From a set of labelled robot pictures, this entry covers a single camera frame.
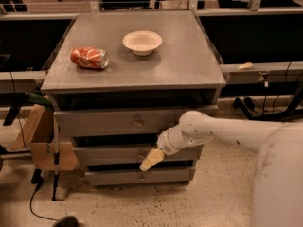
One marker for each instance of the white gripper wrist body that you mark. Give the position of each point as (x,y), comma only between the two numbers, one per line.
(165,142)

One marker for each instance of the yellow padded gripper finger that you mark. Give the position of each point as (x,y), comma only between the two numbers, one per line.
(154,157)

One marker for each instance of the grey drawer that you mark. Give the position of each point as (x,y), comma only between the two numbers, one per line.
(100,122)
(128,154)
(165,175)

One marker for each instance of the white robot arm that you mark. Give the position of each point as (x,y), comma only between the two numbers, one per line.
(278,185)

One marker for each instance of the grey bottom drawer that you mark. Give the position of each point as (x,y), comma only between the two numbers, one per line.
(165,175)

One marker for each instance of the grey top drawer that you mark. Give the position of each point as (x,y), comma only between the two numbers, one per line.
(100,122)

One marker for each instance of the grey drawer cabinet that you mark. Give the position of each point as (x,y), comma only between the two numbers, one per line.
(181,72)

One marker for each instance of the black stand foot right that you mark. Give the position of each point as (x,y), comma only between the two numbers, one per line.
(247,107)

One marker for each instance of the silver black tripod leg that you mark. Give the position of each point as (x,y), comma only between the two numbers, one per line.
(56,159)

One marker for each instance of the white paper bowl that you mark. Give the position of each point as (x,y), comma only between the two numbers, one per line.
(142,42)

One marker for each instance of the black shoe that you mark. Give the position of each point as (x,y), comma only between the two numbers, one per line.
(67,221)

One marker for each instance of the crushed orange soda can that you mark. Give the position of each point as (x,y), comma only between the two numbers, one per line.
(89,57)

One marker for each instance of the wooden stand left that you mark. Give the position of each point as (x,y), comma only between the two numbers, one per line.
(37,134)

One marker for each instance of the small beige scrap on rail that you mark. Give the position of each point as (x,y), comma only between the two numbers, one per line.
(245,66)

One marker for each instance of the green handled tool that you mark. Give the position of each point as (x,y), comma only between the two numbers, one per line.
(38,99)

